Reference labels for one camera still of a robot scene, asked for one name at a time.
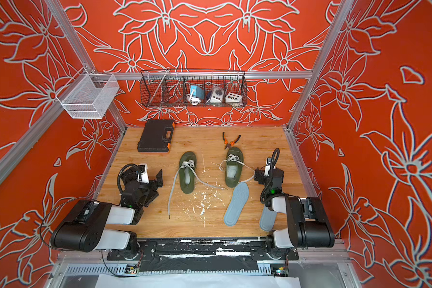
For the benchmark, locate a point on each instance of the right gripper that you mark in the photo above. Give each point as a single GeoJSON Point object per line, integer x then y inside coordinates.
{"type": "Point", "coordinates": [260, 173]}

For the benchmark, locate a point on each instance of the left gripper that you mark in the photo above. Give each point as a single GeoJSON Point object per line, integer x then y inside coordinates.
{"type": "Point", "coordinates": [153, 186]}

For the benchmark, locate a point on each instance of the green shoe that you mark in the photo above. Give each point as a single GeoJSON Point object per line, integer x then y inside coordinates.
{"type": "Point", "coordinates": [233, 165]}
{"type": "Point", "coordinates": [187, 175]}

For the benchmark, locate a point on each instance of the grey insole being inserted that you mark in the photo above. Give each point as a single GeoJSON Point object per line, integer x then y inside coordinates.
{"type": "Point", "coordinates": [268, 219]}

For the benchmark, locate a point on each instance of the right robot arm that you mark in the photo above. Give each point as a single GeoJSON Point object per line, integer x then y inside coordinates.
{"type": "Point", "coordinates": [291, 221]}

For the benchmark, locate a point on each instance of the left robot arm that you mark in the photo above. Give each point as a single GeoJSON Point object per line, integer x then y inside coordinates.
{"type": "Point", "coordinates": [84, 228]}

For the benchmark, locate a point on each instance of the grey insole on table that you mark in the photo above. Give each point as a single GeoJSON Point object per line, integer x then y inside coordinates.
{"type": "Point", "coordinates": [239, 198]}

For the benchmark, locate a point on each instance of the black tool case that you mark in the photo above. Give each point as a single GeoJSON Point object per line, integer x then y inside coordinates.
{"type": "Point", "coordinates": [156, 136]}

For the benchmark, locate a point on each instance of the blue white box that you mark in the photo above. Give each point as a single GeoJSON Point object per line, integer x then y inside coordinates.
{"type": "Point", "coordinates": [197, 94]}

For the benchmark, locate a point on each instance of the white dotted box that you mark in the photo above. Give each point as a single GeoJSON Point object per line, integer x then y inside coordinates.
{"type": "Point", "coordinates": [233, 99]}

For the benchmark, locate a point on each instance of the clear plastic bin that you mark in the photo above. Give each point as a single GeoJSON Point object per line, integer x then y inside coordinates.
{"type": "Point", "coordinates": [87, 97]}

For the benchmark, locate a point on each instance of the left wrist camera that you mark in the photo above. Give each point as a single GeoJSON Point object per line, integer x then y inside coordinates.
{"type": "Point", "coordinates": [143, 177]}

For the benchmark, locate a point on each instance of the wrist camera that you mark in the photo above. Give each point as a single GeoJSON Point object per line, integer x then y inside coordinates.
{"type": "Point", "coordinates": [269, 165]}
{"type": "Point", "coordinates": [143, 177]}

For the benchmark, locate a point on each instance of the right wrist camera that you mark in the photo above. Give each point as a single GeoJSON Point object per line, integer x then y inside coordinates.
{"type": "Point", "coordinates": [269, 165]}

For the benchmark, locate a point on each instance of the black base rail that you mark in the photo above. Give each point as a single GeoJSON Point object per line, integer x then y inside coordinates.
{"type": "Point", "coordinates": [252, 254]}

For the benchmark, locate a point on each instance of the black wire basket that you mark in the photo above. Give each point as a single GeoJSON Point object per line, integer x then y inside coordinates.
{"type": "Point", "coordinates": [180, 88]}

